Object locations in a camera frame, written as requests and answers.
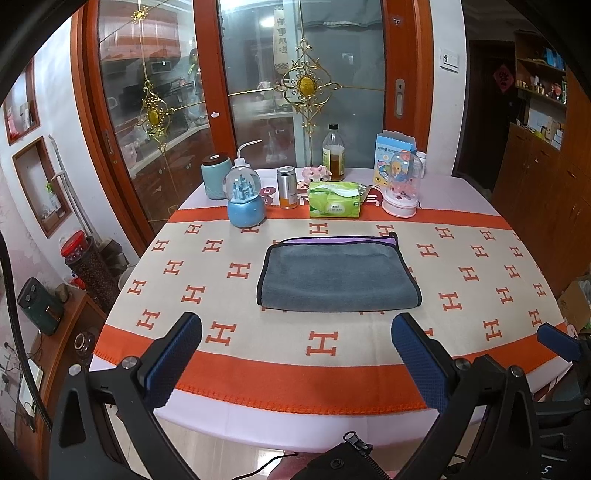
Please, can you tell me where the purple and grey towel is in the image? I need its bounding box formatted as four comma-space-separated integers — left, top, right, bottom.
256, 231, 423, 313

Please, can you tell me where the cardboard box on floor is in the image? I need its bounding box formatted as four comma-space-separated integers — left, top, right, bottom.
558, 275, 590, 333

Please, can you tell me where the orange H-pattern table blanket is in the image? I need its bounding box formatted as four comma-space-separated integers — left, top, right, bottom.
95, 205, 564, 416

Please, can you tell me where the dark green small appliance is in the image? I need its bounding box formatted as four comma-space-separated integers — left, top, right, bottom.
17, 277, 64, 336

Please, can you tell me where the dark wooden shelf cabinet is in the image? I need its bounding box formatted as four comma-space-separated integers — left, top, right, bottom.
492, 30, 590, 295

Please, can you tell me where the red lidded jar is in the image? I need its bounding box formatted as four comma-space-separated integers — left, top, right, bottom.
60, 230, 88, 261

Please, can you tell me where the pink glass dome music box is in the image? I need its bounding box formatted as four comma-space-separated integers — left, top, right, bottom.
382, 154, 423, 219

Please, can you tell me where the blue cartoon cardboard box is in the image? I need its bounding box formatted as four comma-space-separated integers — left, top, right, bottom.
373, 130, 417, 187

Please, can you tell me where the green tissue pack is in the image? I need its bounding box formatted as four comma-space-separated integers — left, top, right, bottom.
308, 182, 362, 218

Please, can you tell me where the pink flower ornament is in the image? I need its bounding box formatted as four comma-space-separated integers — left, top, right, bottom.
301, 165, 332, 183

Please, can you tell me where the blue castle snow globe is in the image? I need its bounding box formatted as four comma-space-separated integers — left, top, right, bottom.
223, 158, 266, 228

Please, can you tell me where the glass bottle amber liquid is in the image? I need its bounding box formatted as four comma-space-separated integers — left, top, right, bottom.
322, 123, 346, 181

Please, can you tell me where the silver orange drink can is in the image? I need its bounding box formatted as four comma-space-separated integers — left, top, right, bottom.
276, 166, 298, 209

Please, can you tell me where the teal cylindrical humidifier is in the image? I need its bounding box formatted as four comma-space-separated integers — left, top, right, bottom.
201, 153, 232, 200

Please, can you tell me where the black cable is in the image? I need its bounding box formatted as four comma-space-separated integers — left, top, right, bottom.
0, 230, 54, 432

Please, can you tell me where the white wall light switch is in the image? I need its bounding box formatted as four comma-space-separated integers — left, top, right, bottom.
439, 48, 461, 74

